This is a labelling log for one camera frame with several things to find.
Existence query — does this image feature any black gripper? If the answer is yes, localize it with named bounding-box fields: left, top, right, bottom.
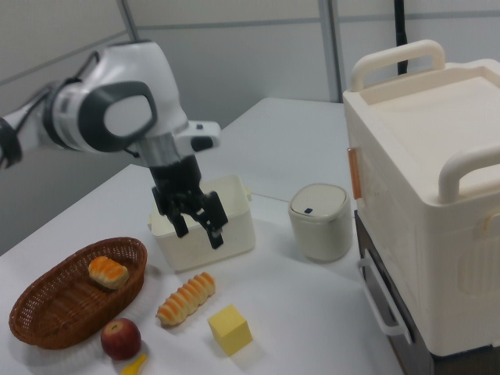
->
left=148, top=155, right=229, bottom=251

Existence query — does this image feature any yellow foam cube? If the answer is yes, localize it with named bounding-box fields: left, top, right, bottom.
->
left=206, top=303, right=254, bottom=358

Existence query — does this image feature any white square plastic container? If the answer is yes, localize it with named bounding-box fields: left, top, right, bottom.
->
left=147, top=173, right=257, bottom=273

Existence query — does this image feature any long orange striped bread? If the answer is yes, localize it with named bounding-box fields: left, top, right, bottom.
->
left=155, top=271, right=217, bottom=327

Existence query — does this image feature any short orange bread loaf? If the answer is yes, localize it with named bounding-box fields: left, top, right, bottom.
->
left=87, top=255, right=130, bottom=291

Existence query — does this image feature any cream round lidded bin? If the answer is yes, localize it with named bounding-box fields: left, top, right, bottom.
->
left=287, top=183, right=352, bottom=263

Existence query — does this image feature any red apple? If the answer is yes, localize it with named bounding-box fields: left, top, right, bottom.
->
left=100, top=317, right=143, bottom=362

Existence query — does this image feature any yellow banana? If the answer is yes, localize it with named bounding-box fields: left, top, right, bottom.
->
left=120, top=352, right=148, bottom=375

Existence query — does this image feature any brown wicker basket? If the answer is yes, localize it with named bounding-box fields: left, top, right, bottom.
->
left=8, top=236, right=149, bottom=350

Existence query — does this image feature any black vertical pole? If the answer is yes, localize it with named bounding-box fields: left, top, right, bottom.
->
left=391, top=0, right=409, bottom=76

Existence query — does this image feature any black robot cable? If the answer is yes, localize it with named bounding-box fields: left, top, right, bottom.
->
left=11, top=50, right=101, bottom=130

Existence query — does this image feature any cream storage box with handles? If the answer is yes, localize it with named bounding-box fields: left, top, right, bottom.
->
left=341, top=38, right=500, bottom=359

